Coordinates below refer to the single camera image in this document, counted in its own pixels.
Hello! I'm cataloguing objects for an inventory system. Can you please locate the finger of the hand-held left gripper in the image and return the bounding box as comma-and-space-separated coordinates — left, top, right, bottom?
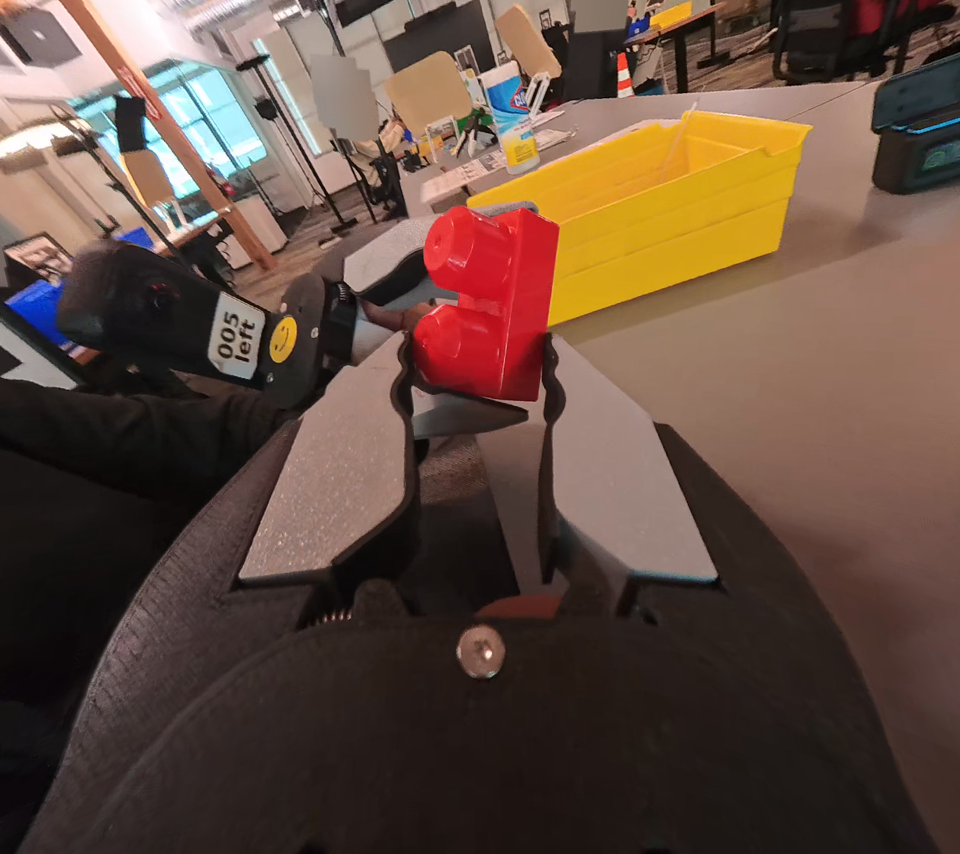
339, 214, 439, 312
408, 394, 531, 441

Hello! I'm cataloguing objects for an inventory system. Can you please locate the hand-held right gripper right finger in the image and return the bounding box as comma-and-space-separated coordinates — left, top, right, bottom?
540, 334, 720, 593

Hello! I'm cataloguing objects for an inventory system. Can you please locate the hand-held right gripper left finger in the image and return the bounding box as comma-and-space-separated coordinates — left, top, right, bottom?
237, 334, 421, 590

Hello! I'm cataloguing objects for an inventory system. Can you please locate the red toy building block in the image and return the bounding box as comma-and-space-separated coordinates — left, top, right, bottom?
411, 203, 561, 404

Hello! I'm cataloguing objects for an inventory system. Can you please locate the person's left forearm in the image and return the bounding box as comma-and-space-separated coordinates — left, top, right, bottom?
0, 371, 309, 525

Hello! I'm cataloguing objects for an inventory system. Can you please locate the beige acoustic panel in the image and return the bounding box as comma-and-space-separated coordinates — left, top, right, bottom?
383, 52, 474, 135
495, 4, 564, 83

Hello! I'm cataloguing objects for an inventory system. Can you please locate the blue white wipes canister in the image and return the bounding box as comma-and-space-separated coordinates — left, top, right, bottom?
480, 62, 541, 176

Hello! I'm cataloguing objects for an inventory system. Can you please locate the yellow plastic bin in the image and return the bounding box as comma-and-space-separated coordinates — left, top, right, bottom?
468, 109, 813, 327

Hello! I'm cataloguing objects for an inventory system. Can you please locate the person's black clothing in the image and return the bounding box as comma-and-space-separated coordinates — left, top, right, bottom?
0, 487, 241, 854

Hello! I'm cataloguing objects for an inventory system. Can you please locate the black device case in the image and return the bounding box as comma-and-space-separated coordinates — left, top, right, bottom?
870, 55, 960, 195

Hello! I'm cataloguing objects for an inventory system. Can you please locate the wooden post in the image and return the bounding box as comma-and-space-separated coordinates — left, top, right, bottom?
38, 0, 279, 270

